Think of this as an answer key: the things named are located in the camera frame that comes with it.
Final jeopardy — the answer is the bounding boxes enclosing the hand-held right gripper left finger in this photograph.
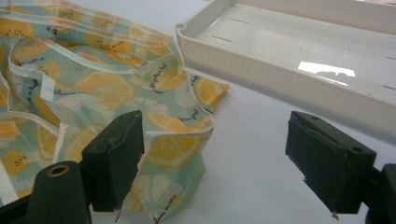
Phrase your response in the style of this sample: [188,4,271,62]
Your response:
[25,109,146,224]

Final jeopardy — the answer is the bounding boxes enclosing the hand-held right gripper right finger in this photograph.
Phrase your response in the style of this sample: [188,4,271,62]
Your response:
[285,110,396,224]

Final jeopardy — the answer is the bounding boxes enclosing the white plastic tray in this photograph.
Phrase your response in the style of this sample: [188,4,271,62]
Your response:
[175,0,396,138]

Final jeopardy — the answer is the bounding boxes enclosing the lemon print fabric bag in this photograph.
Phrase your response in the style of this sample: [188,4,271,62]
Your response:
[0,0,231,224]

